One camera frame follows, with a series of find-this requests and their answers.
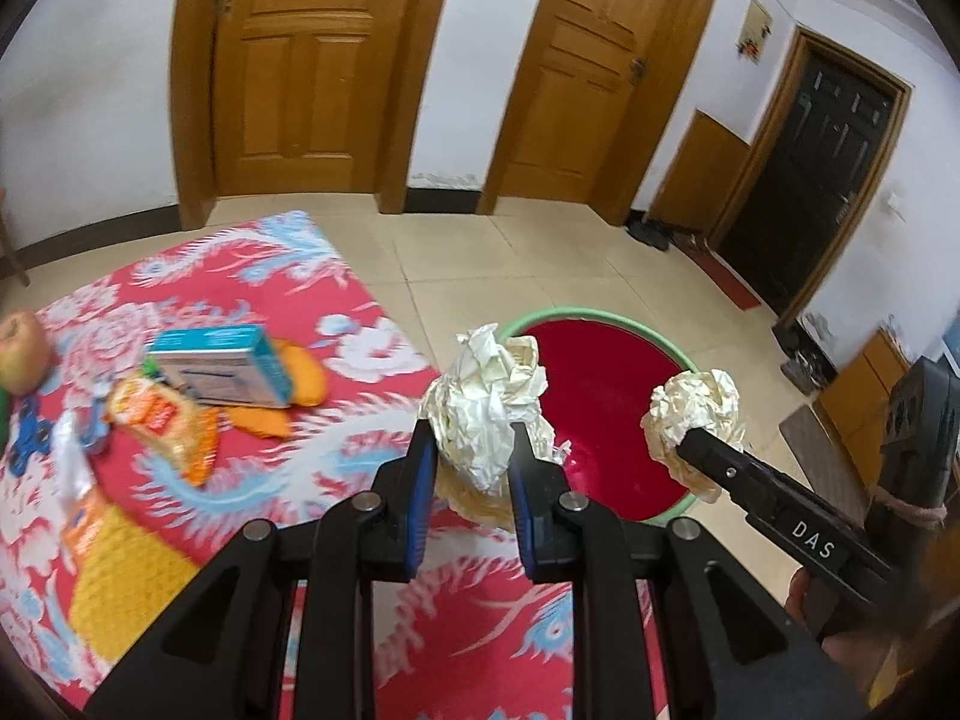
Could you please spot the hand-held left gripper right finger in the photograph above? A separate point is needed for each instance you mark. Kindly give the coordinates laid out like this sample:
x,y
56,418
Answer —
x,y
525,514

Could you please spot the dark entrance door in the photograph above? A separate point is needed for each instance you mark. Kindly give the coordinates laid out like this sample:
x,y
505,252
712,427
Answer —
x,y
817,165

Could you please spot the red doormat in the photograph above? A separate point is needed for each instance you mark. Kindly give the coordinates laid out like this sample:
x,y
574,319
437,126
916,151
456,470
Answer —
x,y
724,277

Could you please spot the grey shoes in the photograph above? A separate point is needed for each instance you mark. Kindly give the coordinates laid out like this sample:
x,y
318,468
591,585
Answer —
x,y
806,360

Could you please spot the person's right hand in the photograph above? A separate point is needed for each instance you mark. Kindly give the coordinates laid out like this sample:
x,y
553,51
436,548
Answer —
x,y
821,615

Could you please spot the wooden cabinet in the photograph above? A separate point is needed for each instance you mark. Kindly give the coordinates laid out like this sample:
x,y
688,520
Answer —
x,y
862,405

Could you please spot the orange snack packet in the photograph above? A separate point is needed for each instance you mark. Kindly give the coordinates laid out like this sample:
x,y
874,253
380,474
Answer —
x,y
165,427

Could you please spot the dark chair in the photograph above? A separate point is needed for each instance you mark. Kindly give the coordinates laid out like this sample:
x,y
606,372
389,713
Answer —
x,y
919,427

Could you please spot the apple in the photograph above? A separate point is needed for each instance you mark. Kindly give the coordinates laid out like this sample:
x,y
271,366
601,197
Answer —
x,y
22,356

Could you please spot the dark shoes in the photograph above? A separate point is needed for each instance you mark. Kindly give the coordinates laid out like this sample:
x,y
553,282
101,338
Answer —
x,y
651,234

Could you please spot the green toy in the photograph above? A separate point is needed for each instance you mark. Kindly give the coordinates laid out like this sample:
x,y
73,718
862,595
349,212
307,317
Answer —
x,y
151,371

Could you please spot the orange and white wrapper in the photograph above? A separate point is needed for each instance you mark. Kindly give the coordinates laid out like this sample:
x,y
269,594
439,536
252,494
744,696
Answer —
x,y
82,540

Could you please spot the blue and white box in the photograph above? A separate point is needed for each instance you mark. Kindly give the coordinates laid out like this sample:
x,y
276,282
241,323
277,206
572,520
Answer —
x,y
217,367

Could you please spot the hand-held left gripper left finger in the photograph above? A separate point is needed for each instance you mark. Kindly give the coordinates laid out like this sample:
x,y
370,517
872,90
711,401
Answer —
x,y
420,499

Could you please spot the grey doormat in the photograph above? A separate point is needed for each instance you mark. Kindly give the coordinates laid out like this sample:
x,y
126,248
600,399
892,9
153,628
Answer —
x,y
817,457

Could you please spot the red floral blanket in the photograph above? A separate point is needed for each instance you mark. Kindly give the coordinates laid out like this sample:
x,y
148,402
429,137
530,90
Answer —
x,y
262,480

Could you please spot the wide wooden door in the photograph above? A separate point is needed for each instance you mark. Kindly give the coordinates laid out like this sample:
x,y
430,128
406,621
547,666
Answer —
x,y
300,60

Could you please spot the blue fidget spinner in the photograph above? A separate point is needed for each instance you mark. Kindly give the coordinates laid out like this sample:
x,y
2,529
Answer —
x,y
26,431

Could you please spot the narrow wooden door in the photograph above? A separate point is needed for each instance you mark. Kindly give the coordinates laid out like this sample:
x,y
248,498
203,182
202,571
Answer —
x,y
592,67

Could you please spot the orange cloth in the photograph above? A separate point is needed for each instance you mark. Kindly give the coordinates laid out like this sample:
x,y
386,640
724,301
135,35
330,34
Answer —
x,y
301,386

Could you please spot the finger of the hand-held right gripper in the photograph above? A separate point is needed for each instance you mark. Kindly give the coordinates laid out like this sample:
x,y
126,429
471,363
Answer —
x,y
712,461

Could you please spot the white wall socket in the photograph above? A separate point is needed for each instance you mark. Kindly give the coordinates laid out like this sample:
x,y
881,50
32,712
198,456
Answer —
x,y
894,204

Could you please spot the white paper ball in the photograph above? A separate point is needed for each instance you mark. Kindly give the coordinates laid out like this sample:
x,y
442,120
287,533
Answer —
x,y
480,405
690,405

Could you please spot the white plastic bag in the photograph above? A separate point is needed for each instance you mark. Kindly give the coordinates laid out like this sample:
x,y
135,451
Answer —
x,y
73,457

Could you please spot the red basin with green rim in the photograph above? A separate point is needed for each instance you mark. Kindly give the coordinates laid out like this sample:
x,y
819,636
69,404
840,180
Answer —
x,y
600,390

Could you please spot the wooden chair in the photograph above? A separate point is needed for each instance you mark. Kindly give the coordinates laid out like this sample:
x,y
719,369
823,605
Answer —
x,y
13,255

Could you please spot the low wooden wall panel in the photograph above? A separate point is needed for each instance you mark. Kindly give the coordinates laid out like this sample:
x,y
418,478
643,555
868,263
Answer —
x,y
701,172

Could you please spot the yellow waffle cloth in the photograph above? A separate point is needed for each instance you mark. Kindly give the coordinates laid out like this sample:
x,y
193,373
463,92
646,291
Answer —
x,y
135,585

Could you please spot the green fruit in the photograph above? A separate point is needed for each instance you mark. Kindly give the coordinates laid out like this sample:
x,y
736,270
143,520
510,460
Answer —
x,y
4,412

